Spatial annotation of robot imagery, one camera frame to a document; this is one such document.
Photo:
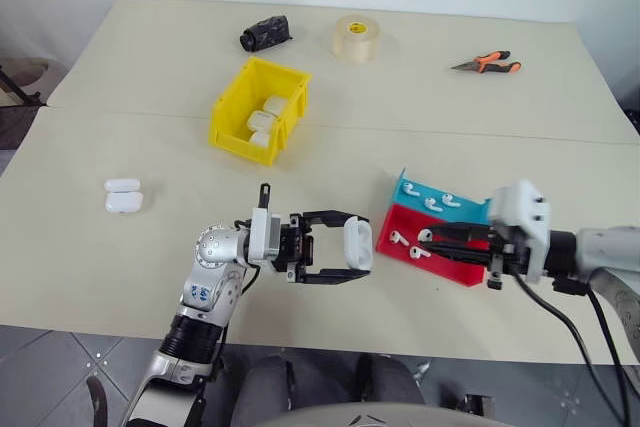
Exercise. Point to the white earbud case bottom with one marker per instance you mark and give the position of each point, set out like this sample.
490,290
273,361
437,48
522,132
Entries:
123,202

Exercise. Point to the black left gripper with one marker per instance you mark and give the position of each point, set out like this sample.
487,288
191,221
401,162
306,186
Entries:
295,247

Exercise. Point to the orange black pliers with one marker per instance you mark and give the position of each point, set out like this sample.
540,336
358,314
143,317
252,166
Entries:
487,63

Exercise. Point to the white earbuds case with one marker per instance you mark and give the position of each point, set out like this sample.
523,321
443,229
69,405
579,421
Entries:
260,139
275,104
261,121
357,247

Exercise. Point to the beige stool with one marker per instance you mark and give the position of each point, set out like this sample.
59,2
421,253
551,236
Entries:
35,72

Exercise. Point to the white earbud case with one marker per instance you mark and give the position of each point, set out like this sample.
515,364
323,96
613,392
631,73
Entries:
123,202
121,185

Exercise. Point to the red plastic tray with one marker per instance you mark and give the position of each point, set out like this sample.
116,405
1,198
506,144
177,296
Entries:
400,219

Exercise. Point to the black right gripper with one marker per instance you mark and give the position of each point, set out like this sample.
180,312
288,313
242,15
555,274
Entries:
510,252

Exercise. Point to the blue plastic tray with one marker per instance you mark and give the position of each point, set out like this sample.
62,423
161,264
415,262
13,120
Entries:
425,189

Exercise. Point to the yellow plastic bin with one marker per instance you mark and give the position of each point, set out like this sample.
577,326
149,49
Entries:
240,112

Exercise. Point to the grey rounded cover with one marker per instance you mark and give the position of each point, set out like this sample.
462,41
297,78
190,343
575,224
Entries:
390,417

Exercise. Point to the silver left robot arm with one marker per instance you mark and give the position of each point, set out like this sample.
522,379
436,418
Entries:
210,247

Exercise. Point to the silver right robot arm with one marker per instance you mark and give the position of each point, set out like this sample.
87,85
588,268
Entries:
605,247

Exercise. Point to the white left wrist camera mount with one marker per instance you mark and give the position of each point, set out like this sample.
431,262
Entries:
261,239

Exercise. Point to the clear tape roll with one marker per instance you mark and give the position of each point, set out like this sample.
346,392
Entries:
356,39

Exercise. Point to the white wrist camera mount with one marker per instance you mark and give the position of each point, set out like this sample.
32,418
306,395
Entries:
261,239
525,207

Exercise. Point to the white earbud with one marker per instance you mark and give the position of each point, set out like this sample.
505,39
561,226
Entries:
417,252
411,189
425,234
432,204
451,200
397,237

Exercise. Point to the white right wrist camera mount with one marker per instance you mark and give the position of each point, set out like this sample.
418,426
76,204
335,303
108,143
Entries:
525,207

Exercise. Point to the closed white earbuds case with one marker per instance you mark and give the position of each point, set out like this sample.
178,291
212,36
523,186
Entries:
275,104
260,139
261,121

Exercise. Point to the black tripod leg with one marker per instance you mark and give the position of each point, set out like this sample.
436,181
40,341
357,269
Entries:
17,89

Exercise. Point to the black rolled bag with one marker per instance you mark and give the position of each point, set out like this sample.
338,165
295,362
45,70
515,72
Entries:
265,33

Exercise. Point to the dark brown curved chair part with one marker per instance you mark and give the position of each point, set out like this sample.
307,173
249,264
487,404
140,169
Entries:
100,397

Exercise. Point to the white earbud case top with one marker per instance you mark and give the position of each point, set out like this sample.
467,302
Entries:
121,185

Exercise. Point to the dark grey rounded shape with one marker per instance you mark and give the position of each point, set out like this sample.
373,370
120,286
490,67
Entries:
262,387
387,382

